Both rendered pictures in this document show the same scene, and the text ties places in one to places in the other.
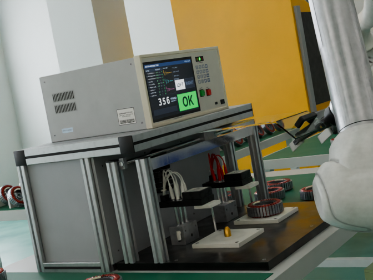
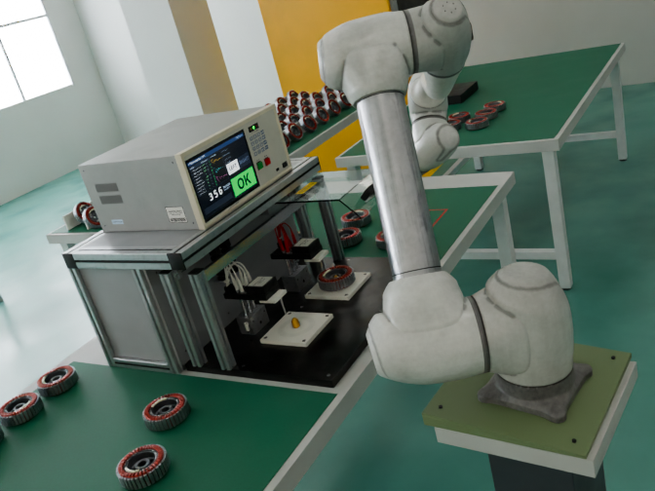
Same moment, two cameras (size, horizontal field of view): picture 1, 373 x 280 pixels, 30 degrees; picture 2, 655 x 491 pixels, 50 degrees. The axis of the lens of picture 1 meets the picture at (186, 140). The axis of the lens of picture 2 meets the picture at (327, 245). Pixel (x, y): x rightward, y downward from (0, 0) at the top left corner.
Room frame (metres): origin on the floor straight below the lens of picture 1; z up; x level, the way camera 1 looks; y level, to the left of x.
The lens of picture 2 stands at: (0.22, -0.24, 1.67)
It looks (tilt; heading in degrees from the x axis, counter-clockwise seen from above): 22 degrees down; 1
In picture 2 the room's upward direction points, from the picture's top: 15 degrees counter-clockwise
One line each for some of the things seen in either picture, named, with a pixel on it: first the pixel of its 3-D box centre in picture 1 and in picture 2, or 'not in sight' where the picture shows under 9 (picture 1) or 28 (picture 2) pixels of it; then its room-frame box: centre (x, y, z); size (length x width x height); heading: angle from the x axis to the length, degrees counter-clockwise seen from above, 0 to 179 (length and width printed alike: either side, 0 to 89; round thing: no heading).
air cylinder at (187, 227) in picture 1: (184, 231); (252, 319); (1.99, 0.05, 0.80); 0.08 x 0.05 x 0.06; 146
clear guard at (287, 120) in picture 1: (262, 129); (328, 194); (2.19, -0.24, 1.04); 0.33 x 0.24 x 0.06; 56
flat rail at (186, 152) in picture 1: (204, 145); (266, 227); (2.07, -0.05, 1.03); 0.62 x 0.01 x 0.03; 146
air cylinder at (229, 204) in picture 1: (225, 211); (296, 278); (2.20, -0.08, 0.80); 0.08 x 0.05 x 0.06; 146
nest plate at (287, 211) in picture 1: (266, 215); (337, 284); (2.12, -0.20, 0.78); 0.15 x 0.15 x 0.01; 56
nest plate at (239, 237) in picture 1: (228, 238); (296, 328); (1.91, -0.07, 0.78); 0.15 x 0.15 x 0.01; 56
